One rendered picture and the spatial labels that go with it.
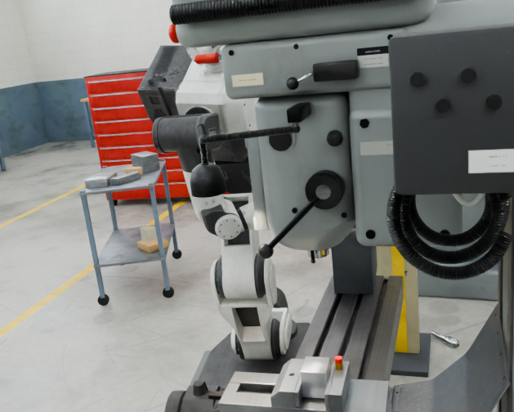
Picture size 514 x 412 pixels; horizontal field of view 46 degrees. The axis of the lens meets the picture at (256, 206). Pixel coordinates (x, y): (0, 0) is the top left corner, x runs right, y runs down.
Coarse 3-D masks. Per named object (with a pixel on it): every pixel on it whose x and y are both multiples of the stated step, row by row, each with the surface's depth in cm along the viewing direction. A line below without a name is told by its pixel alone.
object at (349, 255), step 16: (352, 240) 180; (336, 256) 183; (352, 256) 181; (368, 256) 180; (336, 272) 184; (352, 272) 183; (368, 272) 182; (336, 288) 186; (352, 288) 184; (368, 288) 183
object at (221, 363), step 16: (304, 336) 238; (224, 352) 233; (288, 352) 228; (208, 368) 223; (224, 368) 222; (240, 368) 221; (256, 368) 220; (272, 368) 219; (208, 384) 213; (224, 384) 212; (192, 400) 198; (208, 400) 197
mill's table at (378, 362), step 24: (384, 288) 192; (336, 312) 175; (360, 312) 173; (384, 312) 171; (312, 336) 163; (336, 336) 161; (360, 336) 160; (384, 336) 159; (360, 360) 149; (384, 360) 148
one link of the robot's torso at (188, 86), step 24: (168, 48) 176; (168, 72) 169; (192, 72) 167; (216, 72) 164; (144, 96) 168; (168, 96) 166; (192, 96) 161; (216, 96) 159; (240, 120) 165; (240, 144) 175
